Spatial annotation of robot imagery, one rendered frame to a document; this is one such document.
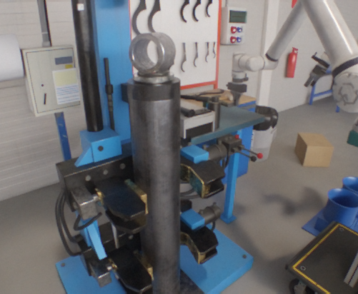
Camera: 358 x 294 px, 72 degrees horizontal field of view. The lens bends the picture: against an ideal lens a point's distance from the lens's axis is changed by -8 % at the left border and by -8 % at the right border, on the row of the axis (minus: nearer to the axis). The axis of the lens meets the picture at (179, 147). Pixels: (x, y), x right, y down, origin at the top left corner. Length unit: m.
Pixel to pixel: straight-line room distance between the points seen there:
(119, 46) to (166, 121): 0.55
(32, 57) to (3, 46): 0.16
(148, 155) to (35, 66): 0.95
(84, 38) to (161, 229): 0.94
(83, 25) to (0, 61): 0.59
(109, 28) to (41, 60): 0.52
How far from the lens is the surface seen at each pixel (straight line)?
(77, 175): 1.25
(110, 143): 1.29
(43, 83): 1.74
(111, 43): 1.40
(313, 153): 3.69
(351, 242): 2.22
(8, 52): 1.68
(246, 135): 3.03
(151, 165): 1.10
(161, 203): 1.20
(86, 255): 1.54
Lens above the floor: 1.68
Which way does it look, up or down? 26 degrees down
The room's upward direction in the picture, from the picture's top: straight up
